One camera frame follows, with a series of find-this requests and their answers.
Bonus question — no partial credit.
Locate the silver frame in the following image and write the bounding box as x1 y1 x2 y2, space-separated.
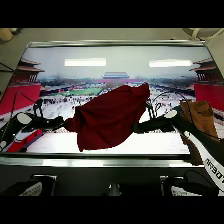
0 39 224 197

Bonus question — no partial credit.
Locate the black cable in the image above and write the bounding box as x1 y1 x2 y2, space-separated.
11 91 38 116
151 90 192 113

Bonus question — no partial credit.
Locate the brown garment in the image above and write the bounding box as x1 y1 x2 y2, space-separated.
179 99 220 166

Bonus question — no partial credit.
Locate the dark red garment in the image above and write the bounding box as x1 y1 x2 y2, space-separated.
63 83 152 153

